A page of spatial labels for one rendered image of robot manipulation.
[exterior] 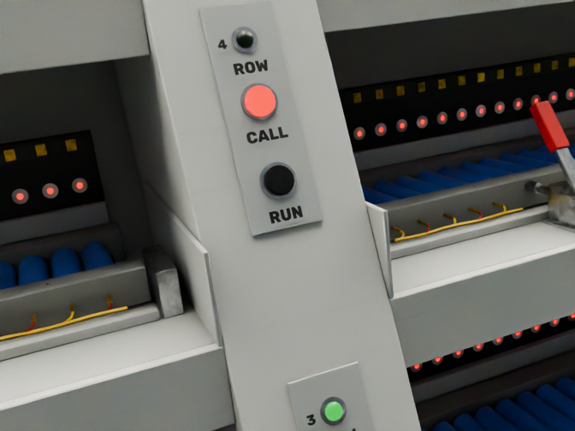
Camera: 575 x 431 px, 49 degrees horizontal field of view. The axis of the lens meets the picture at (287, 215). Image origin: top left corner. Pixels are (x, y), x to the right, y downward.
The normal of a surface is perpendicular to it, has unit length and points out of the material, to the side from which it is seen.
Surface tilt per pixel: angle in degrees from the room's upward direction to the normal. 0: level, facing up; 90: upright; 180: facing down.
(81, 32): 110
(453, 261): 20
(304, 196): 90
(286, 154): 90
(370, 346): 90
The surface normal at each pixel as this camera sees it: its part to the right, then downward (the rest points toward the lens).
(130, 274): 0.36, 0.22
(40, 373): -0.11, -0.95
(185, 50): 0.30, -0.11
